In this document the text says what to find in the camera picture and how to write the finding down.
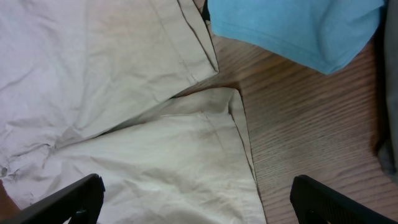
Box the beige shorts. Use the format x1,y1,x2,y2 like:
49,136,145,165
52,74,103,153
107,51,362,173
1,0,266,223

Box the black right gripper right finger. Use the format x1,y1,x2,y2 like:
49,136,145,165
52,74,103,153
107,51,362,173
290,175,397,224

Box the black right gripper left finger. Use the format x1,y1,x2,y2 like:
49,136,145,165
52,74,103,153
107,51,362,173
1,174,105,224

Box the grey garment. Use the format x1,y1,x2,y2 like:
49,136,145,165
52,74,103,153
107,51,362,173
378,0,397,182

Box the light blue shirt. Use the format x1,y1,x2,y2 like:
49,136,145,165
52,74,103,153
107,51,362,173
208,0,386,75

